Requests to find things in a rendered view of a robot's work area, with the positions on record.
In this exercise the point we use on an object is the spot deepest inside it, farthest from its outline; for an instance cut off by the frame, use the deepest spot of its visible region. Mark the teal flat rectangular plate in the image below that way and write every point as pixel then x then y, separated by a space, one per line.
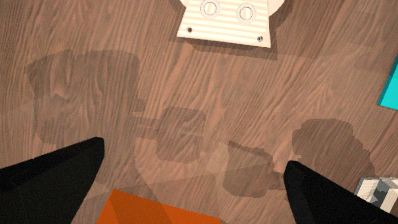
pixel 389 96

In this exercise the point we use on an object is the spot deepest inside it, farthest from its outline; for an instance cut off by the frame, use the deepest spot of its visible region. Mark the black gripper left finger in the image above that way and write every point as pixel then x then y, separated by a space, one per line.
pixel 50 189

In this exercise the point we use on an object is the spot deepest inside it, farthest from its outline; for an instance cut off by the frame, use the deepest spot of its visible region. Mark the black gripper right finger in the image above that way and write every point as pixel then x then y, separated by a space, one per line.
pixel 315 199

